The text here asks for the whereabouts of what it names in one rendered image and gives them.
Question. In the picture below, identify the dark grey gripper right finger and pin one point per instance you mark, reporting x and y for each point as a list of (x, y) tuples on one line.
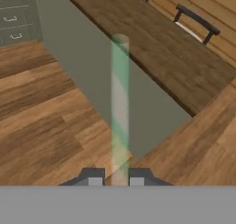
[(139, 176)]

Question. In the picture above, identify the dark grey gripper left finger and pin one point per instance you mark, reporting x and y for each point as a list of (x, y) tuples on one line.
[(92, 176)]

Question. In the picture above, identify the green and white striped straw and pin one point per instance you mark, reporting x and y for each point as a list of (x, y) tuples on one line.
[(120, 111)]

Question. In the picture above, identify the wooden top dining counter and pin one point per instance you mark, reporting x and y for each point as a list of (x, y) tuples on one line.
[(147, 46)]

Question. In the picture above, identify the grey-green drawer cabinet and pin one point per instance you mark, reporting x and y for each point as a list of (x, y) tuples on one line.
[(17, 15)]

